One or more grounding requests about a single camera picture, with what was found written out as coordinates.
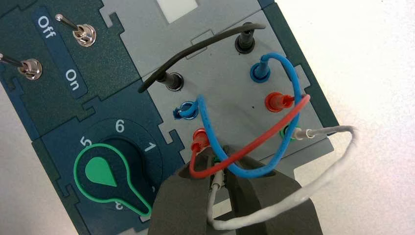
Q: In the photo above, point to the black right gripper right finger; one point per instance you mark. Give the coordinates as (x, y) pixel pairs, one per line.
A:
(259, 194)

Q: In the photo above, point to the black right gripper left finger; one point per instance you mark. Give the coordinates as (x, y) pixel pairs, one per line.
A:
(178, 207)

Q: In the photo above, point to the green banana socket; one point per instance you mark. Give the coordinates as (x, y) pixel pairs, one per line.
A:
(216, 159)
(292, 139)

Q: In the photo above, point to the green rotary knob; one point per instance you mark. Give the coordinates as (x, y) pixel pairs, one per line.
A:
(107, 175)

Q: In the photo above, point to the grey and teal task box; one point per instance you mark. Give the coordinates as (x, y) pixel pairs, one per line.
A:
(227, 97)

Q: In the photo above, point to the white display screen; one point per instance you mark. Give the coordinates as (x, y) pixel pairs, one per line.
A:
(176, 9)

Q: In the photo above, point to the silver toggle switch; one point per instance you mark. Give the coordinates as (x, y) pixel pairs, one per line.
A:
(30, 68)
(85, 35)

